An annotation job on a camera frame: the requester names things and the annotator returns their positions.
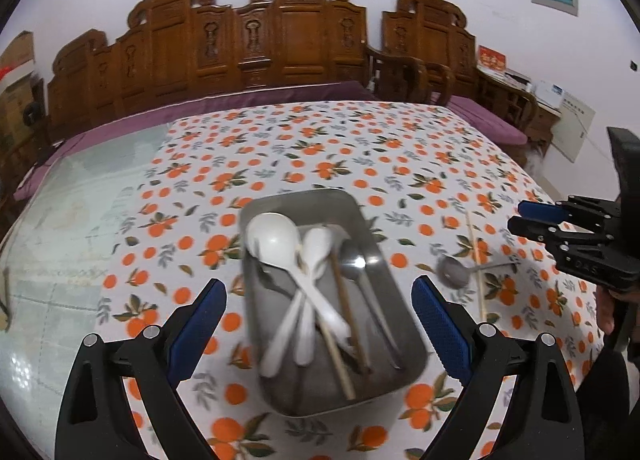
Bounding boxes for carved wooden sofa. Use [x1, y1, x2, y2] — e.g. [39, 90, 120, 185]
[47, 0, 426, 131]

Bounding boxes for white plastic spoon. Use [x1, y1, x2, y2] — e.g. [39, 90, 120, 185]
[246, 211, 353, 343]
[260, 227, 335, 378]

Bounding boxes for person's right forearm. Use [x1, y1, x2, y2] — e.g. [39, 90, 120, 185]
[575, 330, 640, 460]

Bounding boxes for brown wooden chopstick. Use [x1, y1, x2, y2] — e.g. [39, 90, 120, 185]
[327, 250, 375, 376]

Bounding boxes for metal spoon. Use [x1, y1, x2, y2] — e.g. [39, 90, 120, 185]
[340, 243, 405, 371]
[437, 255, 518, 288]

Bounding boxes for red box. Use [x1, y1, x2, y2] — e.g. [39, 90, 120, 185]
[478, 45, 507, 72]

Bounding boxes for orange print tablecloth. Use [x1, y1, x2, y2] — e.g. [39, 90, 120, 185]
[97, 101, 601, 460]

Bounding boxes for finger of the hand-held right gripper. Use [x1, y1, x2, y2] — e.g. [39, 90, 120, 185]
[517, 195, 623, 236]
[507, 217, 571, 251]

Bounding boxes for white box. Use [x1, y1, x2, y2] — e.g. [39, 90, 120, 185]
[532, 80, 564, 106]

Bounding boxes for metal tray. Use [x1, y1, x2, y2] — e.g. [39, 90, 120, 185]
[240, 187, 430, 418]

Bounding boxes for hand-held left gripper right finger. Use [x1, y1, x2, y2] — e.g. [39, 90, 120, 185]
[411, 275, 586, 460]

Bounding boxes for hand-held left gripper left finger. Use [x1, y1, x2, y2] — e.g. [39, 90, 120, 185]
[55, 277, 228, 460]

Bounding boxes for white leaning panel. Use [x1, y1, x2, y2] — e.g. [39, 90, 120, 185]
[552, 95, 597, 163]

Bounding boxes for small purple seat cushion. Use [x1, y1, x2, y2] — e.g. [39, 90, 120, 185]
[445, 94, 529, 146]

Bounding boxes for carved wooden armchair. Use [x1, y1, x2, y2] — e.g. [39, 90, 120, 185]
[381, 0, 476, 106]

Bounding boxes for cardboard boxes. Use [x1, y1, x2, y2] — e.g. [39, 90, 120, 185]
[0, 30, 48, 151]

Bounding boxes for person's right hand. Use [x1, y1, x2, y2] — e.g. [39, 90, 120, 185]
[595, 286, 619, 336]

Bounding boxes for wooden side table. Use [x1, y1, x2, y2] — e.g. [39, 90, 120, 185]
[475, 65, 561, 151]

